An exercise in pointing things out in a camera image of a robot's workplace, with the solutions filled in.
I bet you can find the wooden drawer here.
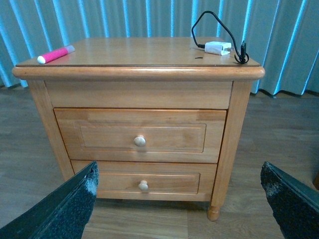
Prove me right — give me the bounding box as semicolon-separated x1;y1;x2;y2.
71;160;218;202
54;108;226;163

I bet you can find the white charger adapter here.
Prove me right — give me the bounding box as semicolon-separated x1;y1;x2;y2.
204;41;232;56

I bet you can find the pink marker with clear cap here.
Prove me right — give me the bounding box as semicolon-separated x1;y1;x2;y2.
37;45;75;64

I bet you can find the wooden nightstand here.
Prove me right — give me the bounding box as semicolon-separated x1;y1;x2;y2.
12;37;265;221

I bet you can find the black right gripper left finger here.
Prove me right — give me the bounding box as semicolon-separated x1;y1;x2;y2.
0;161;99;239

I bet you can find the black charger cable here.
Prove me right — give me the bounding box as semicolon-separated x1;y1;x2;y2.
191;10;250;64

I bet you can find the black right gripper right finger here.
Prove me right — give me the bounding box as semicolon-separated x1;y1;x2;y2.
261;161;319;239

